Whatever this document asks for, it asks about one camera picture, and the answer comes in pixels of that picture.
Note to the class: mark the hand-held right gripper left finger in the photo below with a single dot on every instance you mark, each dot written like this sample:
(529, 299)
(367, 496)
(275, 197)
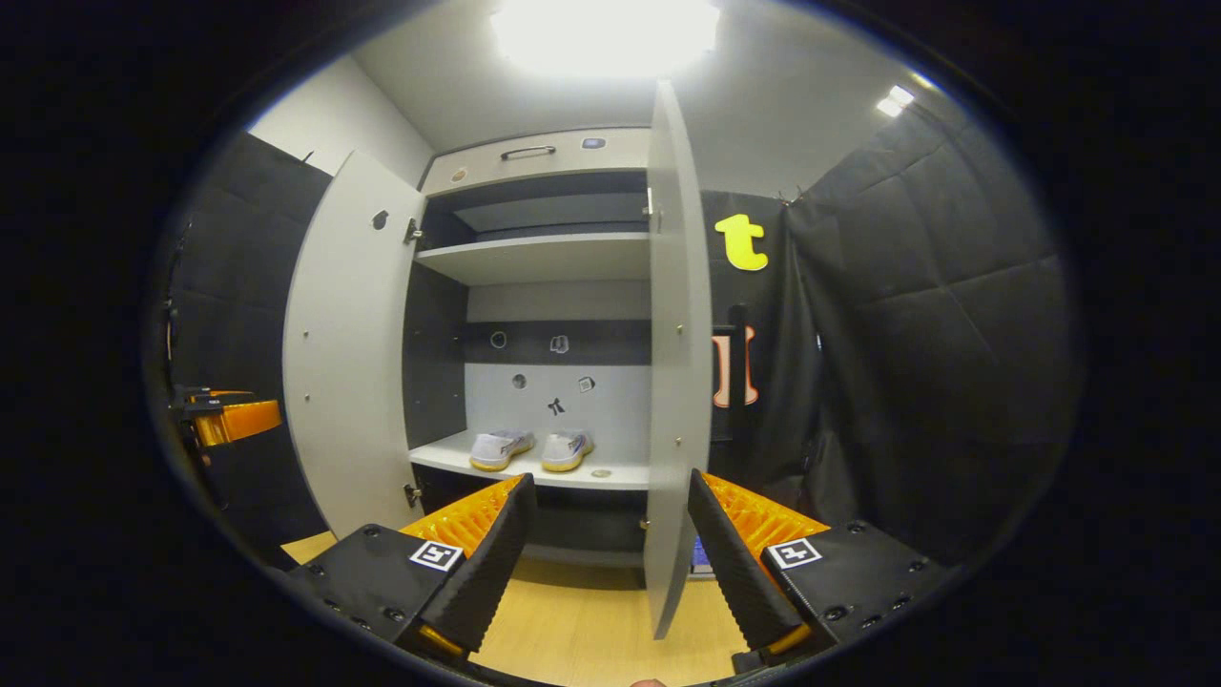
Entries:
(496, 563)

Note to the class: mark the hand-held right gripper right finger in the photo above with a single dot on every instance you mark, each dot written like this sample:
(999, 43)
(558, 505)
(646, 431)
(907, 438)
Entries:
(730, 563)

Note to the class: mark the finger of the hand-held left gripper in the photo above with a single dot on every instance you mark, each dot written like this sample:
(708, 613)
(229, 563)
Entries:
(238, 422)
(210, 399)

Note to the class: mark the white canvas shoe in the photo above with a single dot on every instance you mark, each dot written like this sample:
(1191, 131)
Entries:
(568, 448)
(501, 448)

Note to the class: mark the white cabinet door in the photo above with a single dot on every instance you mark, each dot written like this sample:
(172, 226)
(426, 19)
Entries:
(348, 363)
(679, 382)

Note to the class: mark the white grey shoe cabinet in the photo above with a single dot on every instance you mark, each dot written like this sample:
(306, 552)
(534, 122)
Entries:
(534, 258)

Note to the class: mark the white blue box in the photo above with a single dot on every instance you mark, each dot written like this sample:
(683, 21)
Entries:
(701, 555)

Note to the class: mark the small ceiling light panel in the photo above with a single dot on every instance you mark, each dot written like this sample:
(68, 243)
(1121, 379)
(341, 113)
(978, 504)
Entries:
(895, 100)

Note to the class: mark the large ceiling light panel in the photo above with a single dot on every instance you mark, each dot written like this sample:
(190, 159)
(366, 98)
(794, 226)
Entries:
(606, 33)

